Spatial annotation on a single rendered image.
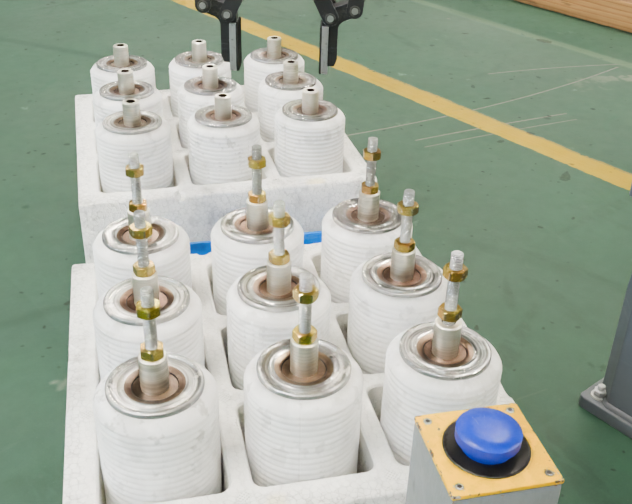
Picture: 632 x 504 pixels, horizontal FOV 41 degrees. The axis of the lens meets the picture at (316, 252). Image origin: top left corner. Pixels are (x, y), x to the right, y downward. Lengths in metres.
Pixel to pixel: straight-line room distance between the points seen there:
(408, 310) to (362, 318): 0.05
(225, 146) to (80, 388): 0.44
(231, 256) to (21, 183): 0.79
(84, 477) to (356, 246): 0.35
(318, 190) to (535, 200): 0.53
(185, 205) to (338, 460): 0.51
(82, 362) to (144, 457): 0.19
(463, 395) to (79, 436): 0.32
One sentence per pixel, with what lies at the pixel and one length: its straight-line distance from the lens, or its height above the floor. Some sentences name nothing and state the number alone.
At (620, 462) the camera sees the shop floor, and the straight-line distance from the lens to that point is 1.04.
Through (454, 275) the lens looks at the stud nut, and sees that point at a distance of 0.67.
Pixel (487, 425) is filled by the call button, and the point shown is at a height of 0.33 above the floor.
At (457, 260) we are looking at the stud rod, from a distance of 0.66.
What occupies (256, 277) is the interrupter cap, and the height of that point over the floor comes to 0.25.
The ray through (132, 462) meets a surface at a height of 0.21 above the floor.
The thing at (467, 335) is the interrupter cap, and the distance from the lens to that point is 0.74.
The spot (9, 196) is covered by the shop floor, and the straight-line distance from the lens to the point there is 1.55.
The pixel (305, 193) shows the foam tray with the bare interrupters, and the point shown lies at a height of 0.17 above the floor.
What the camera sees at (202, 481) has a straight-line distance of 0.70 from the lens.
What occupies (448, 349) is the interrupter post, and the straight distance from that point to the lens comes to 0.70.
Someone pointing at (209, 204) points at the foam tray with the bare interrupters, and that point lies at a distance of 1.11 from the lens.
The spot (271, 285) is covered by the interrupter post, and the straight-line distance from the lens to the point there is 0.77.
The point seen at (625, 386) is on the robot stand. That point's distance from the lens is 1.05.
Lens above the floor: 0.68
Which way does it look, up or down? 31 degrees down
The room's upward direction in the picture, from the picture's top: 2 degrees clockwise
